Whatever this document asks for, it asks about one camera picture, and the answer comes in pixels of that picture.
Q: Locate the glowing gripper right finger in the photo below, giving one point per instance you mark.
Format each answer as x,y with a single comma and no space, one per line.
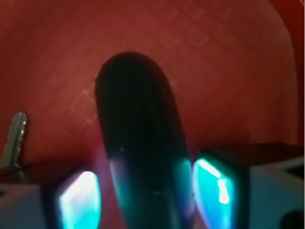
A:
256,186

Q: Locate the silver key bunch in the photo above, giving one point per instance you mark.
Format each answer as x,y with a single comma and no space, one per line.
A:
12,148

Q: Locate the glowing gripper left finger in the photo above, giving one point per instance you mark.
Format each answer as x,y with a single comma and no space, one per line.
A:
49,196

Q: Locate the red plastic tray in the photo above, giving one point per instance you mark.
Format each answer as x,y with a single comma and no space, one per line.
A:
231,65

